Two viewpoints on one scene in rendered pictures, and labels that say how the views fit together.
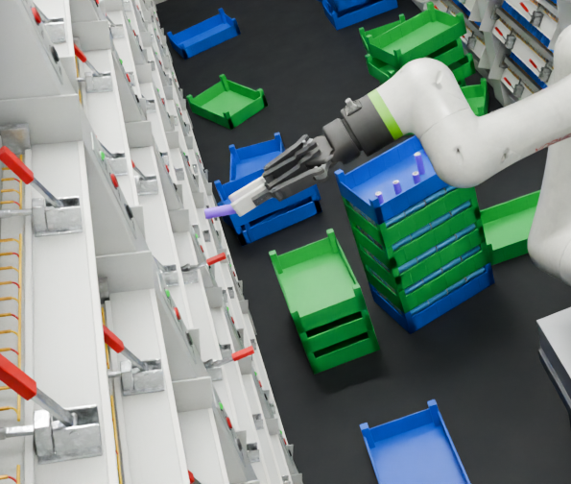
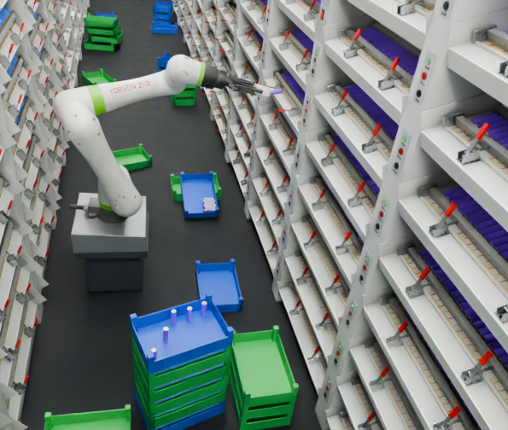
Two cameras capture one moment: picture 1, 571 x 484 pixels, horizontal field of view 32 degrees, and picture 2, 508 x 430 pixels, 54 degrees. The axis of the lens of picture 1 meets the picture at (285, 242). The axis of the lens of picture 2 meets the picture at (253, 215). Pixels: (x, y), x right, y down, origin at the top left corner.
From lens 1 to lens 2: 3.41 m
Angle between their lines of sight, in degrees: 108
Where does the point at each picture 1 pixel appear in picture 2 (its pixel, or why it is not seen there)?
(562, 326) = (136, 229)
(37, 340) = not seen: outside the picture
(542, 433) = (154, 294)
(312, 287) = (265, 372)
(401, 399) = not seen: hidden behind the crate
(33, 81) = not seen: outside the picture
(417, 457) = (217, 298)
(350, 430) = (249, 321)
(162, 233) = (289, 59)
